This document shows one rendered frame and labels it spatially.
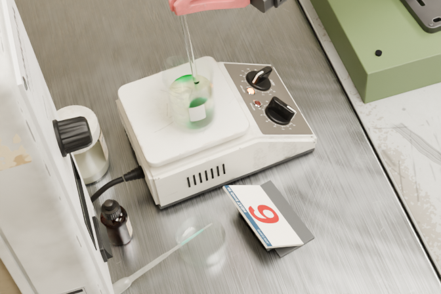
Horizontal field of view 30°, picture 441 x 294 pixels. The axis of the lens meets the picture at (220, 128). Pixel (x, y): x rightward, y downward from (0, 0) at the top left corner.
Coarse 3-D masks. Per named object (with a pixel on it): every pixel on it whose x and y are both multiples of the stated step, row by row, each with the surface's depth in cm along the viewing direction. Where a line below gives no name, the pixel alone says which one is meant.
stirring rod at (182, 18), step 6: (180, 18) 79; (186, 24) 80; (186, 30) 81; (186, 36) 81; (186, 42) 82; (186, 48) 83; (192, 54) 84; (192, 60) 84; (192, 66) 85; (192, 72) 86; (198, 78) 87
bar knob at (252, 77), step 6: (252, 72) 98; (258, 72) 96; (264, 72) 96; (270, 72) 98; (246, 78) 97; (252, 78) 97; (258, 78) 96; (264, 78) 97; (252, 84) 96; (258, 84) 97; (264, 84) 97; (270, 84) 98; (264, 90) 97
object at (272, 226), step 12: (240, 192) 91; (252, 192) 92; (252, 204) 90; (264, 204) 91; (252, 216) 88; (264, 216) 89; (276, 216) 91; (264, 228) 87; (276, 228) 89; (288, 228) 90; (276, 240) 87; (288, 240) 88
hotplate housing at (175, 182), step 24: (240, 96) 94; (240, 144) 90; (264, 144) 91; (288, 144) 93; (312, 144) 95; (144, 168) 89; (168, 168) 89; (192, 168) 89; (216, 168) 91; (240, 168) 93; (264, 168) 95; (168, 192) 91; (192, 192) 93
